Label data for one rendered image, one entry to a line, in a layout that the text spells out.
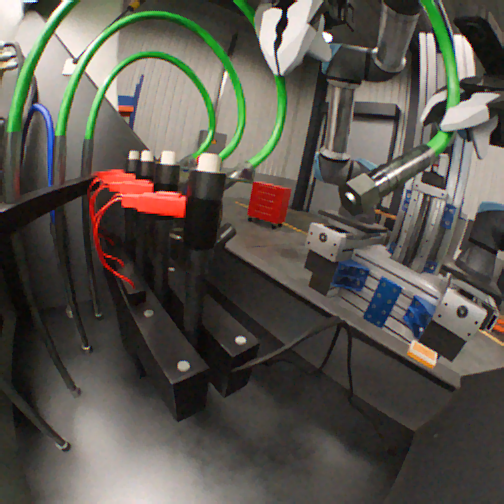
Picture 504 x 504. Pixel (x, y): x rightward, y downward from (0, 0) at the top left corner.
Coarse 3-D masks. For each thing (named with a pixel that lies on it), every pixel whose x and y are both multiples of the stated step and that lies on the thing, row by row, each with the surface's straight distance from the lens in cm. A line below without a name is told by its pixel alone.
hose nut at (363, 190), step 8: (360, 176) 13; (344, 184) 13; (352, 184) 13; (360, 184) 13; (368, 184) 13; (376, 184) 13; (344, 192) 13; (352, 192) 13; (360, 192) 12; (368, 192) 13; (376, 192) 13; (344, 200) 13; (352, 200) 13; (360, 200) 12; (368, 200) 13; (376, 200) 13; (352, 208) 13; (360, 208) 13; (368, 208) 13
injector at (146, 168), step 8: (144, 160) 30; (136, 168) 31; (144, 168) 30; (152, 168) 31; (136, 176) 31; (144, 176) 31; (152, 176) 31; (136, 216) 33; (144, 216) 32; (136, 224) 33; (144, 224) 32; (136, 232) 33; (144, 232) 33; (136, 240) 34; (144, 240) 33; (136, 248) 34; (144, 248) 34; (136, 256) 35; (144, 256) 34; (144, 264) 35; (144, 272) 35
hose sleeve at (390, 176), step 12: (408, 156) 17; (420, 156) 18; (432, 156) 19; (384, 168) 15; (396, 168) 15; (408, 168) 16; (420, 168) 17; (384, 180) 14; (396, 180) 15; (408, 180) 17; (384, 192) 14
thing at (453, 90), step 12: (420, 0) 29; (432, 0) 29; (432, 12) 29; (432, 24) 29; (444, 36) 28; (444, 48) 28; (444, 60) 28; (456, 72) 28; (456, 84) 27; (456, 96) 26; (444, 132) 23; (432, 144) 20; (444, 144) 22
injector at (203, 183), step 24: (192, 168) 18; (192, 192) 16; (216, 192) 16; (192, 216) 16; (216, 216) 17; (192, 240) 17; (216, 240) 18; (192, 264) 18; (192, 288) 19; (192, 312) 21; (192, 336) 23
